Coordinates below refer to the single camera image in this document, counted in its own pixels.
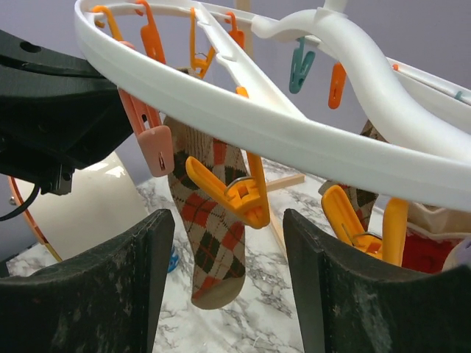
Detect yellow orange clothespin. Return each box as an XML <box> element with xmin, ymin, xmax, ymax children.
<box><xmin>185</xmin><ymin>139</ymin><xmax>270</xmax><ymax>229</ymax></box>

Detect wooden hanger rack frame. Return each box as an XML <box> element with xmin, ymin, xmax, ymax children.
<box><xmin>234</xmin><ymin>0</ymin><xmax>305</xmax><ymax>259</ymax></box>

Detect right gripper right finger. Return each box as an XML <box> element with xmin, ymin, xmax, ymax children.
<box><xmin>283</xmin><ymin>209</ymin><xmax>470</xmax><ymax>352</ymax></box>

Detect teal clothespin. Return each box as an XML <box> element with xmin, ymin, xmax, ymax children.
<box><xmin>288</xmin><ymin>37</ymin><xmax>316</xmax><ymax>94</ymax></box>

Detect red beige reindeer sock front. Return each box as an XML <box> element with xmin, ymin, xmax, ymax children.
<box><xmin>402</xmin><ymin>202</ymin><xmax>470</xmax><ymax>274</ymax></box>

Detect beige argyle sock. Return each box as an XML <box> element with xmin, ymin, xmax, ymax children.
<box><xmin>318</xmin><ymin>119</ymin><xmax>391</xmax><ymax>232</ymax></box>
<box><xmin>164</xmin><ymin>116</ymin><xmax>247</xmax><ymax>310</ymax></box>

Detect white round clip hanger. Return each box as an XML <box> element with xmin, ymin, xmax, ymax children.
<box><xmin>74</xmin><ymin>1</ymin><xmax>470</xmax><ymax>211</ymax></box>

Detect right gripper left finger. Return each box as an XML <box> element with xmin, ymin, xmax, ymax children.
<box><xmin>1</xmin><ymin>210</ymin><xmax>174</xmax><ymax>352</ymax></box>

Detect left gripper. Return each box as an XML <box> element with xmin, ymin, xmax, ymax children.
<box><xmin>1</xmin><ymin>31</ymin><xmax>132</xmax><ymax>195</ymax></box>

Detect pink clothespin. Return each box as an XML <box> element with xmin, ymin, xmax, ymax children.
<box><xmin>116</xmin><ymin>40</ymin><xmax>176</xmax><ymax>179</ymax></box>

